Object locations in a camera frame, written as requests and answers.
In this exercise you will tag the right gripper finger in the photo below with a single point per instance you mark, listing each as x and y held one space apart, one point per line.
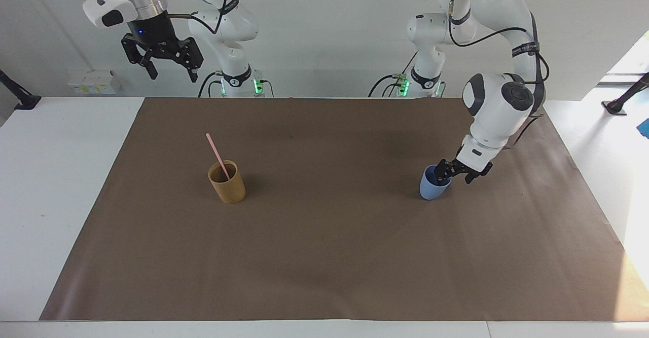
147 60
185 57

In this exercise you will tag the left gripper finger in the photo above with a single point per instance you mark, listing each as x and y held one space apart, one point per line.
446 177
441 167

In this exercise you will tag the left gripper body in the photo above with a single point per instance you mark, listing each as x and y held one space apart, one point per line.
476 173

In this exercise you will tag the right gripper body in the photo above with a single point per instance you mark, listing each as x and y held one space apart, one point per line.
149 29

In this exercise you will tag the blue cup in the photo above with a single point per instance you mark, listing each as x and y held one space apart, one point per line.
431 190

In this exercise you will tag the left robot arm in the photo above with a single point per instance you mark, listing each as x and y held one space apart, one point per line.
499 102

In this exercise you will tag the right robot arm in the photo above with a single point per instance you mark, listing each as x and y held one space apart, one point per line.
230 29

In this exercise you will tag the brown cup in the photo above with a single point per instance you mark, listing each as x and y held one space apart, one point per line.
228 188

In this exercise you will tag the pink straw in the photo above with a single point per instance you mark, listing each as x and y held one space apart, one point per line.
215 150

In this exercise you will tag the black stand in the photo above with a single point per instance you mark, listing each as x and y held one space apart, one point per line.
17 97
626 97

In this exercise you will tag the blue object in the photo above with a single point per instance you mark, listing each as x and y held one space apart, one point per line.
645 128

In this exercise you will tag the white wall socket box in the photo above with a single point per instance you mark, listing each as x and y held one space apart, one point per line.
94 83

